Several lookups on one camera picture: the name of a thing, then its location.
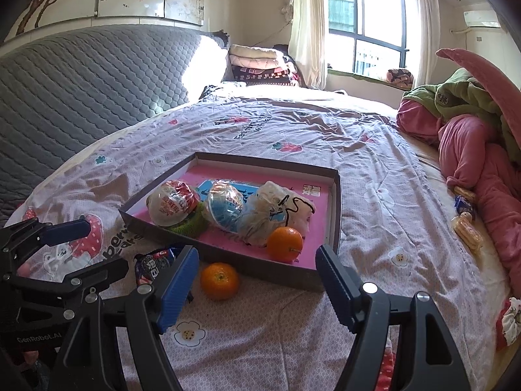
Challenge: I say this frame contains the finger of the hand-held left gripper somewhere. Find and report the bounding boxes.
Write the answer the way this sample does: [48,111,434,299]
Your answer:
[0,217,92,258]
[16,257,130,295]

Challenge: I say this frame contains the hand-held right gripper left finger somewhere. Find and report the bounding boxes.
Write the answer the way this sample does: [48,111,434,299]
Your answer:
[49,245,200,391]

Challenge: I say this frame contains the orange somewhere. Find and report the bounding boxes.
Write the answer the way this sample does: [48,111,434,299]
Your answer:
[266,226,304,263]
[200,262,240,301]

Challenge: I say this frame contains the red white scrunchie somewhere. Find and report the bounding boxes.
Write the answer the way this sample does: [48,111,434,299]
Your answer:
[496,297,521,351]

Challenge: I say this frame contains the blue white toy egg packet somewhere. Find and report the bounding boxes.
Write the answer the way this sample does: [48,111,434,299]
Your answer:
[204,179,246,232]

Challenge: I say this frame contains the grey shallow cardboard box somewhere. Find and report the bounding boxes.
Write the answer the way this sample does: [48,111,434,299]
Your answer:
[119,152,342,293]

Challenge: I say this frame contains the long pink pillow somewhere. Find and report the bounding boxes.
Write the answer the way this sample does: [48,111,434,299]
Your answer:
[435,48,521,164]

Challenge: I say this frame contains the red toy egg packet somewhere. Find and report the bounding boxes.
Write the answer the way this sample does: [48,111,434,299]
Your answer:
[147,180,201,227]

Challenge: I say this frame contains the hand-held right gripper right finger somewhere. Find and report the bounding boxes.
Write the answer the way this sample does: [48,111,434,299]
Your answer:
[315,244,465,391]

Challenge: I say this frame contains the strawberry printed blanket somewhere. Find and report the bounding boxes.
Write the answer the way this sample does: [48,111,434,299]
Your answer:
[4,90,489,391]

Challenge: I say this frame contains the grey quilted headboard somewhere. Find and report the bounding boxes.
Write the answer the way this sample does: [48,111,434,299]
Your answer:
[0,24,229,216]

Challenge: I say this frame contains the white air conditioner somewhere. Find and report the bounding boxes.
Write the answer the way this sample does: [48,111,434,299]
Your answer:
[464,9,502,30]

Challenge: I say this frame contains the dark patterned clothes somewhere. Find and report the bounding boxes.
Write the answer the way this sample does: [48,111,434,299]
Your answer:
[199,82,245,98]

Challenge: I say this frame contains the blue cookie packet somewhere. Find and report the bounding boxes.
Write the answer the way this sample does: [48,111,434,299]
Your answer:
[134,245,182,287]

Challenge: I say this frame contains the clear bag with white cloth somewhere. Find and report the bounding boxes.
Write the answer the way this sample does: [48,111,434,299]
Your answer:
[237,180,316,247]

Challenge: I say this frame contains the stack of folded blankets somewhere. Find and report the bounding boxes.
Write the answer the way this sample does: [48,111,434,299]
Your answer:
[222,44,304,88]

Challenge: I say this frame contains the folded patterned blanket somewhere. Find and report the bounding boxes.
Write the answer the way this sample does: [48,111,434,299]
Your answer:
[387,68,414,87]

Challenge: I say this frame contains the green fuzzy ring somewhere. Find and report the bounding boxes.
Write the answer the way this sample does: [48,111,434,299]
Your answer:
[168,204,208,238]

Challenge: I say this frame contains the cream curtain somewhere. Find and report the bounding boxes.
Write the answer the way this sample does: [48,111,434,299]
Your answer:
[288,0,330,90]
[411,0,440,86]

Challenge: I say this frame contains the small blue snack packet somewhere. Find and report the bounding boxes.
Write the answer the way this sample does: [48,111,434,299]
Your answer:
[454,195,477,216]

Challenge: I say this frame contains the pink quilt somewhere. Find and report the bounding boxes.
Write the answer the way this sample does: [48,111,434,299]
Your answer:
[397,98,521,290]

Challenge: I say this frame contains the green garment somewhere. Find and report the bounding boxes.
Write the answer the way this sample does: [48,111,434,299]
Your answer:
[402,68,521,164]

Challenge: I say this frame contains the window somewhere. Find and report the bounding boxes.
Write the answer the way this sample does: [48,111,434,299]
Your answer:
[326,0,424,80]

